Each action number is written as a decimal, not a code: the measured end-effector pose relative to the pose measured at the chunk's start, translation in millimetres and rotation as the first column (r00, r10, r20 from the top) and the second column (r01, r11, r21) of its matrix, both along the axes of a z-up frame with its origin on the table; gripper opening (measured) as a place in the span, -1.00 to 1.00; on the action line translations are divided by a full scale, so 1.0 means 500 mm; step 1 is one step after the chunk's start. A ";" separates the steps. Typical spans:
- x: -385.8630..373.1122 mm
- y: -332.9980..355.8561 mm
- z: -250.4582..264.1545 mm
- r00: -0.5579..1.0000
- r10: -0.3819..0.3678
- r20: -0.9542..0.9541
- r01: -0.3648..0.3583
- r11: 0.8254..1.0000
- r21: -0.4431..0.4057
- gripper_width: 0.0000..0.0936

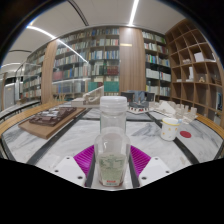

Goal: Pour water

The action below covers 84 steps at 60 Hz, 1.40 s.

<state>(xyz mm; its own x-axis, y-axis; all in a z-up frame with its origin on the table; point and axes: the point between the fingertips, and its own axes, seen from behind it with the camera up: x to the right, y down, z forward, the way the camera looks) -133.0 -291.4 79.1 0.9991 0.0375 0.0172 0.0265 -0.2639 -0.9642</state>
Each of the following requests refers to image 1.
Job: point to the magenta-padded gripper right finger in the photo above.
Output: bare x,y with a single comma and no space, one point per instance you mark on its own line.
155,168

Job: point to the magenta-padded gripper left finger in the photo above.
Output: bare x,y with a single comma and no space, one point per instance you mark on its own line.
68,170

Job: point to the clear plastic bottle white cap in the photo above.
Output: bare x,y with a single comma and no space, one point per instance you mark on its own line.
112,146

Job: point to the white cup yellow rim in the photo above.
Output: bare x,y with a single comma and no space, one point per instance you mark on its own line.
169,130

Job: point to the brown model on wooden board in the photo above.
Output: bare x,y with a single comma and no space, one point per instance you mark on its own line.
50,121

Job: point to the flat white site model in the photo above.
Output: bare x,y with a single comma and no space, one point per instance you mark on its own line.
138,110

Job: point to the white city block model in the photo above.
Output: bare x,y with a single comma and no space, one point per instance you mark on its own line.
170,108

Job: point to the dark grey building model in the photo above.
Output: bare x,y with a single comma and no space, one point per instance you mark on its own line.
138,98

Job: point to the white stepped architectural model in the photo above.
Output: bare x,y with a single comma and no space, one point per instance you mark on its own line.
90,98

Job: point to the wooden cubby shelf unit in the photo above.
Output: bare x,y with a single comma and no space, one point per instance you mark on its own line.
195,66

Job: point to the tall bookshelf full of books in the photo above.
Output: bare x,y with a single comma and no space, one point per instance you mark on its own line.
100,63

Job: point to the ceiling light strip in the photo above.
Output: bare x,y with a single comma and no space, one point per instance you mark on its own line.
134,11

